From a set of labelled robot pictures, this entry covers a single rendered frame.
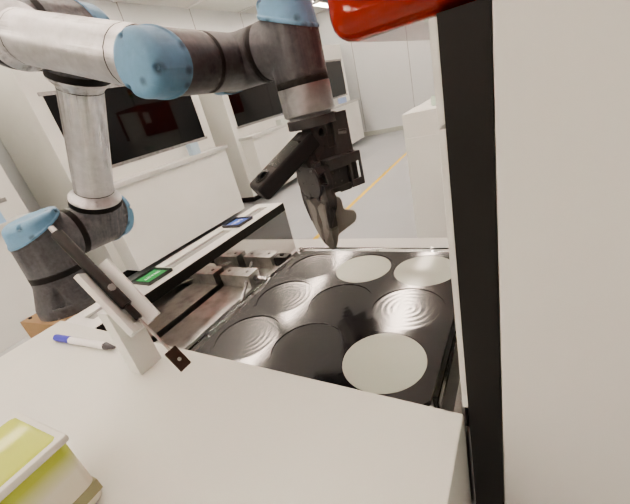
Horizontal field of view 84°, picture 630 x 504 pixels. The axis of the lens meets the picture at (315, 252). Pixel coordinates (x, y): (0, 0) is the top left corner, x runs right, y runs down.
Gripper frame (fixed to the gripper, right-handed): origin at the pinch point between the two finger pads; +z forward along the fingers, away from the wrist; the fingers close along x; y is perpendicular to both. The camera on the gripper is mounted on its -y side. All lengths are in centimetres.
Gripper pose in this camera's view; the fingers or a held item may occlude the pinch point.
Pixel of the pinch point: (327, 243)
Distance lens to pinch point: 58.9
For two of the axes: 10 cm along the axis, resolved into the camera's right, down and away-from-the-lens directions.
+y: 8.5, -3.8, 3.6
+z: 2.3, 8.9, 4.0
